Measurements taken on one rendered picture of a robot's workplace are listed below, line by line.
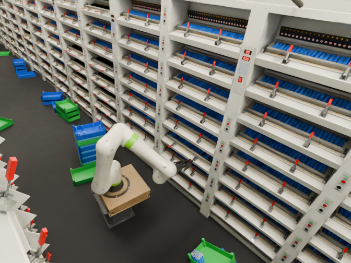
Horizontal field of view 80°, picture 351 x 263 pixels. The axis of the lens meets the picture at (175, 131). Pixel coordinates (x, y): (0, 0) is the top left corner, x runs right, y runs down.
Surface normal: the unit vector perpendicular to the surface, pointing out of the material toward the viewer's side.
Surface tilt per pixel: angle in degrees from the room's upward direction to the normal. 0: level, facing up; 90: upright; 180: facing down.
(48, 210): 0
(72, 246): 0
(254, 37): 90
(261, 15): 90
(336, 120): 21
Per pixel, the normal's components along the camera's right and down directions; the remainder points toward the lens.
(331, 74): -0.16, -0.65
